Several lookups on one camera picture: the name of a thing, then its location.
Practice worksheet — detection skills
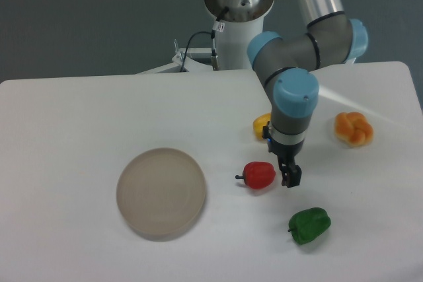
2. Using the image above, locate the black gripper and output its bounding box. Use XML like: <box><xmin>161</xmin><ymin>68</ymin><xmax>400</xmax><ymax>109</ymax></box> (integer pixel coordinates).
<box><xmin>262</xmin><ymin>122</ymin><xmax>304</xmax><ymax>188</ymax></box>

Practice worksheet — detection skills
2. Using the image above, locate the red toy bell pepper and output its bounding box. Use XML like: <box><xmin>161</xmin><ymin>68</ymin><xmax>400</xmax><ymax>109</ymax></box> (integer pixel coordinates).
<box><xmin>235</xmin><ymin>161</ymin><xmax>276</xmax><ymax>190</ymax></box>

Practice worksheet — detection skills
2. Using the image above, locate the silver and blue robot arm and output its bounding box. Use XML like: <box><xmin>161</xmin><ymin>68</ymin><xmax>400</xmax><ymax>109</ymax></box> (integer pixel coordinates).
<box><xmin>204</xmin><ymin>0</ymin><xmax>368</xmax><ymax>188</ymax></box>

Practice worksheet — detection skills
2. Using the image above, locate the green toy bell pepper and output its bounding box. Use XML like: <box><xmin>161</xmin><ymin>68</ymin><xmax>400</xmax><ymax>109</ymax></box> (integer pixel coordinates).
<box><xmin>288</xmin><ymin>207</ymin><xmax>332</xmax><ymax>245</ymax></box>

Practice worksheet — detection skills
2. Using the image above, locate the yellow toy bell pepper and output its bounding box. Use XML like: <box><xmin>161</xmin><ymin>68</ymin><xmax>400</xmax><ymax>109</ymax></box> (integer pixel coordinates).
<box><xmin>252</xmin><ymin>113</ymin><xmax>271</xmax><ymax>140</ymax></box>

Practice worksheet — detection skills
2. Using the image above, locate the orange knotted bread roll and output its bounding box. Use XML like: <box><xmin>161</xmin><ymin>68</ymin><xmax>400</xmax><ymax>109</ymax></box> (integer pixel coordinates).
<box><xmin>334</xmin><ymin>112</ymin><xmax>374</xmax><ymax>147</ymax></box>

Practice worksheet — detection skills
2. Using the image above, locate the beige round plate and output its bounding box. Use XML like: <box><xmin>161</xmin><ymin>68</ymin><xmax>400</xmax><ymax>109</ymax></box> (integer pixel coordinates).
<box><xmin>116</xmin><ymin>148</ymin><xmax>207</xmax><ymax>241</ymax></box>

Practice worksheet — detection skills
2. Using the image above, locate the black cable with connector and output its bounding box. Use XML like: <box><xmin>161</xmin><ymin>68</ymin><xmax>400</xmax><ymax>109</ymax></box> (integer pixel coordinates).
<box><xmin>180</xmin><ymin>6</ymin><xmax>231</xmax><ymax>72</ymax></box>

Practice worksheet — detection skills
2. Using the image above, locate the white pedestal base frame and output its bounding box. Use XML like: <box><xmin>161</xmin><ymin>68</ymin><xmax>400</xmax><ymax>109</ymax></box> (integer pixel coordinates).
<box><xmin>137</xmin><ymin>39</ymin><xmax>356</xmax><ymax>75</ymax></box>

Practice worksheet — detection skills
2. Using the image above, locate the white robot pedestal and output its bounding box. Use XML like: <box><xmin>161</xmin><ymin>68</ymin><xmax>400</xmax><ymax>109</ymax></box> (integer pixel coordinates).
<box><xmin>204</xmin><ymin>0</ymin><xmax>274</xmax><ymax>70</ymax></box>

